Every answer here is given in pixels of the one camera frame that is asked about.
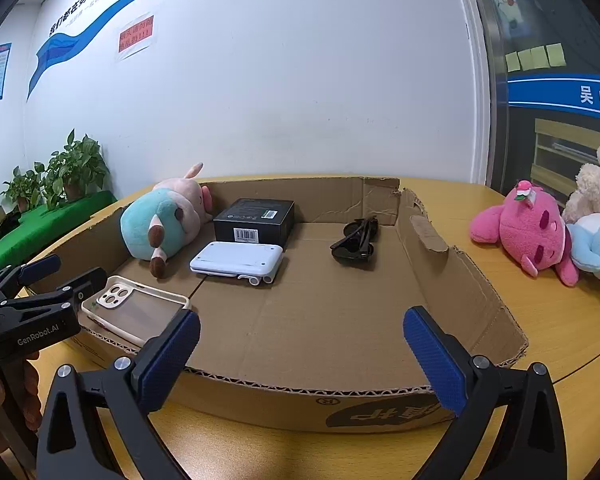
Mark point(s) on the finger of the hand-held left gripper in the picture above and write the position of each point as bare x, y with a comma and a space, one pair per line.
87, 282
42, 266

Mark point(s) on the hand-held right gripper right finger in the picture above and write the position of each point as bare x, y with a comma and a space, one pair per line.
435, 360

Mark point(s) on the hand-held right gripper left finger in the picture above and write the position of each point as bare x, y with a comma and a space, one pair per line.
167, 360

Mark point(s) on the clear beige phone case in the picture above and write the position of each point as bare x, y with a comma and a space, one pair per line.
135, 310

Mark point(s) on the teal and pink plush pig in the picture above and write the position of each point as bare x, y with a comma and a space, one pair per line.
162, 220

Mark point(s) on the brown cardboard box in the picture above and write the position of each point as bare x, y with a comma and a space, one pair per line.
330, 330

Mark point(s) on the white folding device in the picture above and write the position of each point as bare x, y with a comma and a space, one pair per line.
235, 260

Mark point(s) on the black sunglasses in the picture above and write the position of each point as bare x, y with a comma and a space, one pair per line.
355, 247

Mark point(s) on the black product box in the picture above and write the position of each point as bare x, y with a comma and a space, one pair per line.
252, 222

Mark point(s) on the person's left hand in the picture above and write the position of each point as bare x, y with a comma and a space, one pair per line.
32, 385

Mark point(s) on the green artificial turf mat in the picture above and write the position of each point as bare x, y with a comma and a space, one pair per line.
40, 227

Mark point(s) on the small potted green plant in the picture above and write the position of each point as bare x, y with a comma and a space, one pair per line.
22, 190

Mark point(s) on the large potted green plant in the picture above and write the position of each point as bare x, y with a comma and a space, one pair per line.
75, 165

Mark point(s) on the yellow wooden desk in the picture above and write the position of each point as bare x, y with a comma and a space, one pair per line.
555, 320

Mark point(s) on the pink plush toy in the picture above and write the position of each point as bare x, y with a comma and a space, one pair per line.
525, 232

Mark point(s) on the light blue plush toy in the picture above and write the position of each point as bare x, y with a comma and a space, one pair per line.
597, 242

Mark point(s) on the cream plush toy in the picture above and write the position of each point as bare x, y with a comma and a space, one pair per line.
597, 185

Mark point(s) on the wooden shelf behind glass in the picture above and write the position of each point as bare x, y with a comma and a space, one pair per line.
565, 155

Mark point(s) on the blue sign band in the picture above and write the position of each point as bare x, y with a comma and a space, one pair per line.
555, 95

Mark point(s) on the yellow sticky note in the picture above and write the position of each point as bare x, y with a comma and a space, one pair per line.
513, 61
526, 59
540, 57
556, 55

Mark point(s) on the cartoon sheep sticker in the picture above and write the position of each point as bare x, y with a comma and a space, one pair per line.
509, 4

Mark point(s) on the blue wave wall decal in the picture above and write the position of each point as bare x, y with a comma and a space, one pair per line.
60, 52

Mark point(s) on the red and white wall notice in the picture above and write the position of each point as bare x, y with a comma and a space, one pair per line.
136, 37

